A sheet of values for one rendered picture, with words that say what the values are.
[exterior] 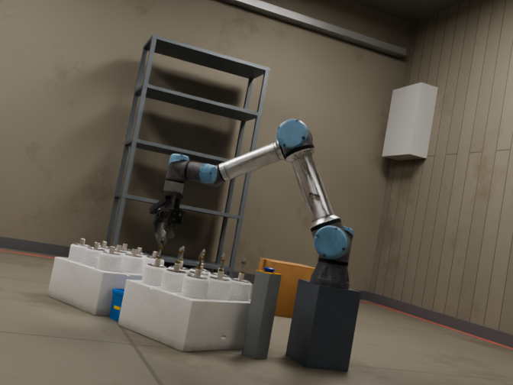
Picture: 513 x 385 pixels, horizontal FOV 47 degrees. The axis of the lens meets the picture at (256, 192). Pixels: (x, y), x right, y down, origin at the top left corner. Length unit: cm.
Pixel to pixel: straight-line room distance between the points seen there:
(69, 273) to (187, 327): 79
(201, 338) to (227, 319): 14
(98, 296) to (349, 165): 345
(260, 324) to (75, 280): 90
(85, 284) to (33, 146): 231
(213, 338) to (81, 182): 279
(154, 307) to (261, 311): 39
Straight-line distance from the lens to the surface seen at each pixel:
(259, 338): 220
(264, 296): 218
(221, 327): 224
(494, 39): 510
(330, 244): 212
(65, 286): 275
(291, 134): 218
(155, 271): 233
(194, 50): 454
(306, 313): 227
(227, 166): 239
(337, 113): 550
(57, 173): 478
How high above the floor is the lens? 46
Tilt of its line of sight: 4 degrees up
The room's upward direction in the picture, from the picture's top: 10 degrees clockwise
